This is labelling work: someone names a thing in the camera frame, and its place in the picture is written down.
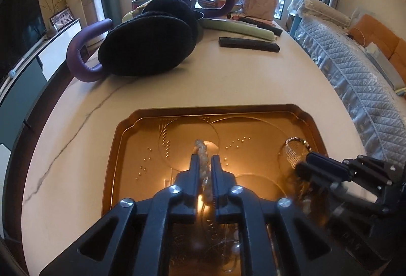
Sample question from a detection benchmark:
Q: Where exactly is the flat screen television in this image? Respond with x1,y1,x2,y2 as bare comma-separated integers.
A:
0,0,46,81

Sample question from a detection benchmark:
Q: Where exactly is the black remote control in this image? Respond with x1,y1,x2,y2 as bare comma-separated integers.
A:
238,16,283,37

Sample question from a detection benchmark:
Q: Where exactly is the bamboo plant in vase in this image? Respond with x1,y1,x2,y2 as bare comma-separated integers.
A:
36,0,96,39

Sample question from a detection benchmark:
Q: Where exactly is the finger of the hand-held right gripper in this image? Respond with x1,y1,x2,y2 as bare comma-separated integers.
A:
305,152,401,186
296,162,392,216

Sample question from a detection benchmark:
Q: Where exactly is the clear crystal bead bracelet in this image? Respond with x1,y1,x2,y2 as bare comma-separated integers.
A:
192,138,215,199

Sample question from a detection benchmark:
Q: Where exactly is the quilted grey sofa cover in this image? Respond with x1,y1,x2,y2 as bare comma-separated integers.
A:
293,0,406,175

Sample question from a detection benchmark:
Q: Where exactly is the silver mesh bracelet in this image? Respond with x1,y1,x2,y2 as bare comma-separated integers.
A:
278,136,313,175

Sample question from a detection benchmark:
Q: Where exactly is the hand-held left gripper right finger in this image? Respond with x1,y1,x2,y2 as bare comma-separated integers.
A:
211,154,368,276

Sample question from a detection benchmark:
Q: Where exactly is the white stick with blue ball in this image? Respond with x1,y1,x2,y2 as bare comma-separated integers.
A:
0,37,45,88

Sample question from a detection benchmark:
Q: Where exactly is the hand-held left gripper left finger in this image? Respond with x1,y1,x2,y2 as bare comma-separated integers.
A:
40,154,201,276

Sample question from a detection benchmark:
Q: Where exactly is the orange sofa cushion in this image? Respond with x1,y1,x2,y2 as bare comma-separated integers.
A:
348,14,406,86

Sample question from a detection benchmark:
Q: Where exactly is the white teal television cabinet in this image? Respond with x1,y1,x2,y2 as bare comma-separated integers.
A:
0,18,82,232

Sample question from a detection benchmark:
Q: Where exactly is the gold metal tray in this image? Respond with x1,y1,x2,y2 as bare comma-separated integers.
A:
101,104,328,276

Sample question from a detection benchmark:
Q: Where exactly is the pale green tube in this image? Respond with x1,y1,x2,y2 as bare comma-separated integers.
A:
203,18,278,42

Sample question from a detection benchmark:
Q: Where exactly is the framed photo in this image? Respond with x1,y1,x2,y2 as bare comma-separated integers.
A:
50,8,75,28

